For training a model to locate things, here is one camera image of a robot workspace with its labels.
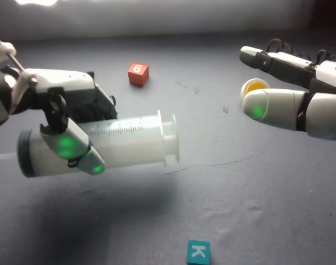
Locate large clear plastic syringe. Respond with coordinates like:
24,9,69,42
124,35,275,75
0,109,181,178

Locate grey table cloth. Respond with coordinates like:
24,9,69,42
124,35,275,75
0,30,336,265

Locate red number cube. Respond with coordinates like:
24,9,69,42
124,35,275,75
127,62,150,88

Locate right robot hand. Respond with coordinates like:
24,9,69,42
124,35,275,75
239,38,336,142

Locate blue letter cube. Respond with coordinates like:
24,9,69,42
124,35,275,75
186,239,212,265

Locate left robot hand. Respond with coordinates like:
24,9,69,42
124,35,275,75
20,68,119,176

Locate yellow button with white base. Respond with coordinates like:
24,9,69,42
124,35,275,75
240,78,270,98

